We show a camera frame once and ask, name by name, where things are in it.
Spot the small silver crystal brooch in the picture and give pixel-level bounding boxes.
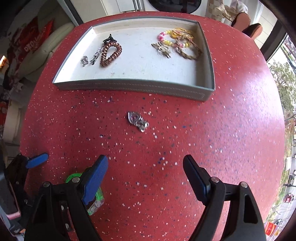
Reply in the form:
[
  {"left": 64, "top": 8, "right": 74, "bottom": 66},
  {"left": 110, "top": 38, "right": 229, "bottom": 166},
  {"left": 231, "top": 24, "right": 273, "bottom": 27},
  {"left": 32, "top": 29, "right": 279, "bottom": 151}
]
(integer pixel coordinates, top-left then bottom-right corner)
[{"left": 80, "top": 56, "right": 89, "bottom": 67}]

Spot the silver star hair clip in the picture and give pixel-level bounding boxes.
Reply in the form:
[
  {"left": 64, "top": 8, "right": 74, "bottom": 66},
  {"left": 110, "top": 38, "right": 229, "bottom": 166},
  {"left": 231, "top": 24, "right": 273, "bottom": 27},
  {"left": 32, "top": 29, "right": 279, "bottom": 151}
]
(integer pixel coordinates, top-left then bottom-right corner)
[{"left": 89, "top": 46, "right": 104, "bottom": 65}]

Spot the brown spiral hair tie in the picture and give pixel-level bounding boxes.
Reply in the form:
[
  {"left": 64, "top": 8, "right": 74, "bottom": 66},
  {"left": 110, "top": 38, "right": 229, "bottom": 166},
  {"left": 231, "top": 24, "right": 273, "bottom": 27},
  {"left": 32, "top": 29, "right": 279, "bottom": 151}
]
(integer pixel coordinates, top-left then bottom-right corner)
[{"left": 99, "top": 42, "right": 122, "bottom": 68}]

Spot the tan braided bracelet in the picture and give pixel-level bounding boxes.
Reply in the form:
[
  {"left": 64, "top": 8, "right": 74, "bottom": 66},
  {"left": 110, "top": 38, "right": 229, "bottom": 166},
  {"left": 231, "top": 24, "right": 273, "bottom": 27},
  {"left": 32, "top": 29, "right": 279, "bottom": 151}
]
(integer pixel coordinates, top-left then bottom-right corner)
[{"left": 174, "top": 38, "right": 203, "bottom": 61}]

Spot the pink yellow beaded bracelet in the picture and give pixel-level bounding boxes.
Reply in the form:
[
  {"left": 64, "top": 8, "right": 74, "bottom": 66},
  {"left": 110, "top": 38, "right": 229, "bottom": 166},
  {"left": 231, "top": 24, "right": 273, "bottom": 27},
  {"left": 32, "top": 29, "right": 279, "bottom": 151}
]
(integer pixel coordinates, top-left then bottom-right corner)
[{"left": 157, "top": 29, "right": 189, "bottom": 49}]

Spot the grey jewelry tray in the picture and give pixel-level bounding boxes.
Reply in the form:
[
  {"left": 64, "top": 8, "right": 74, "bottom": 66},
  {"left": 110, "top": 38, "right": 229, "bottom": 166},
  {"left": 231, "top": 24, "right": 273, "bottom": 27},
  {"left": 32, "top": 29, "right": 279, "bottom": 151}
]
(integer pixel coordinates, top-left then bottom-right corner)
[{"left": 53, "top": 16, "right": 215, "bottom": 101}]

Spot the green plastic bangle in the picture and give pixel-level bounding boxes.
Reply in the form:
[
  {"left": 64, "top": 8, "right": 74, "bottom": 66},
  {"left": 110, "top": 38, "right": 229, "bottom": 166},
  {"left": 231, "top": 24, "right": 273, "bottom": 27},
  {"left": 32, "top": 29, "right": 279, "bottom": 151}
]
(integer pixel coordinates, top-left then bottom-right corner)
[{"left": 65, "top": 173, "right": 105, "bottom": 217}]

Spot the silver swirl brooch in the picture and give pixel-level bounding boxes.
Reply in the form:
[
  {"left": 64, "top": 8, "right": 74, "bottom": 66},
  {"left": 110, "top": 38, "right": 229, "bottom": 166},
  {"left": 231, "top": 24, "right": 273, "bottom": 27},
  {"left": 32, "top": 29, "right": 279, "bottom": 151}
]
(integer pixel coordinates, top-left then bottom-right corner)
[{"left": 127, "top": 111, "right": 149, "bottom": 133}]

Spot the cream leather sofa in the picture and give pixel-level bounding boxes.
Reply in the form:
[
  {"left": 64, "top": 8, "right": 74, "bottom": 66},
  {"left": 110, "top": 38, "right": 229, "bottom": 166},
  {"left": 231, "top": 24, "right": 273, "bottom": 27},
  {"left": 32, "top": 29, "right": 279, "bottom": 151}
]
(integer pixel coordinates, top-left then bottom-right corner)
[{"left": 16, "top": 22, "right": 75, "bottom": 82}]

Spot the red cushion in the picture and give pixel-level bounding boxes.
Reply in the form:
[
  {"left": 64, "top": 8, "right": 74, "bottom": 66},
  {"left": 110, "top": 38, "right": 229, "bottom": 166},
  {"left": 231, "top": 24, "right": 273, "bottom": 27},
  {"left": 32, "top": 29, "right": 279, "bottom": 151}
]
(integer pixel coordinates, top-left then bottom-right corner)
[{"left": 7, "top": 16, "right": 54, "bottom": 71}]

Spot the brown round chair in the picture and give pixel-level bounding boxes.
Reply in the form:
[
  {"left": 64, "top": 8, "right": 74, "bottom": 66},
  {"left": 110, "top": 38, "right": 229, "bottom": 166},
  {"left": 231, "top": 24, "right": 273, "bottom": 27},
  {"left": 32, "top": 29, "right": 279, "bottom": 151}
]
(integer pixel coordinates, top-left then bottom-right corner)
[
  {"left": 242, "top": 23, "right": 263, "bottom": 40},
  {"left": 231, "top": 13, "right": 250, "bottom": 32}
]

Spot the white washing machine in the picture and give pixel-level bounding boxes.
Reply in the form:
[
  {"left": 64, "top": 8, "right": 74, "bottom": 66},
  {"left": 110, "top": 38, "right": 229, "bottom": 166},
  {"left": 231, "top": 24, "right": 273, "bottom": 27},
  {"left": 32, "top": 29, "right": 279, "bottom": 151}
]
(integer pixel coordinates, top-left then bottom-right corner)
[{"left": 133, "top": 0, "right": 208, "bottom": 16}]

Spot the black hair tie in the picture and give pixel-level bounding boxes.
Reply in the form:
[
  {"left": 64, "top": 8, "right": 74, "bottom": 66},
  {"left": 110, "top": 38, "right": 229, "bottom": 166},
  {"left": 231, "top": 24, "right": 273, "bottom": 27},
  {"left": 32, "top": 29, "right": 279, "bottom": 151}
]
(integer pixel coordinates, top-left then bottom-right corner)
[{"left": 102, "top": 34, "right": 117, "bottom": 45}]

